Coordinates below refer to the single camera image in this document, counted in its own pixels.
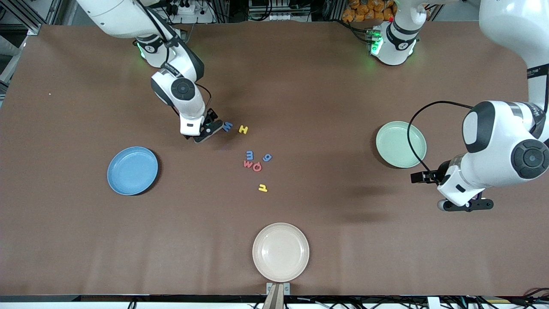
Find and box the green plate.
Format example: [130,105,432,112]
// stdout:
[376,121,427,169]

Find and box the blue plate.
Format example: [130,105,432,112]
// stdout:
[107,146,159,196]

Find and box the beige plate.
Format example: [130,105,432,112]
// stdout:
[252,222,310,283]

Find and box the orange packaged items pile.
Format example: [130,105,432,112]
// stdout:
[342,0,397,23]

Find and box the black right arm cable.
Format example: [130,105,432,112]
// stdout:
[135,0,213,114]

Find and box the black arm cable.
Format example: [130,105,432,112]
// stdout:
[135,0,213,114]
[407,101,477,184]

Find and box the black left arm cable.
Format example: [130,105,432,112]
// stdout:
[407,101,477,184]

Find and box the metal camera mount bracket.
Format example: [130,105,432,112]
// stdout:
[262,282,291,309]

